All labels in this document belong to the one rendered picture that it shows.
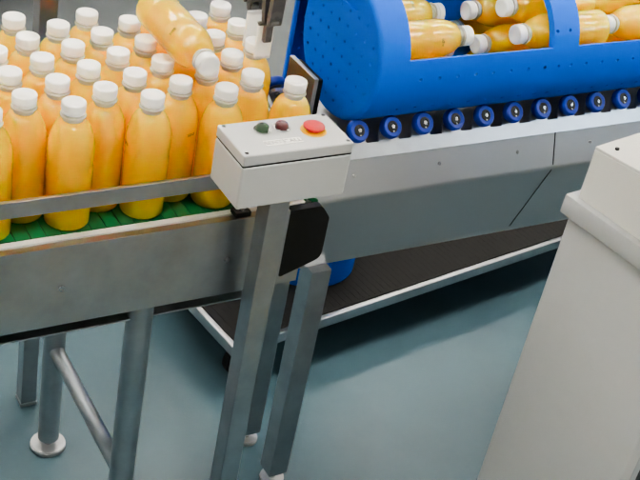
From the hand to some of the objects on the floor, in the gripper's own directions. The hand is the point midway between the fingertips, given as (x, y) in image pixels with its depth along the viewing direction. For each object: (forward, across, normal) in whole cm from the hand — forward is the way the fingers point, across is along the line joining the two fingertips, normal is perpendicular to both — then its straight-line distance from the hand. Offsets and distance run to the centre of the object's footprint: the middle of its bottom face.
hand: (258, 34), depth 213 cm
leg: (+114, +8, -17) cm, 115 cm away
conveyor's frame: (+112, -1, +75) cm, 135 cm away
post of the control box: (+113, -28, +9) cm, 117 cm away
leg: (+113, -6, -18) cm, 115 cm away
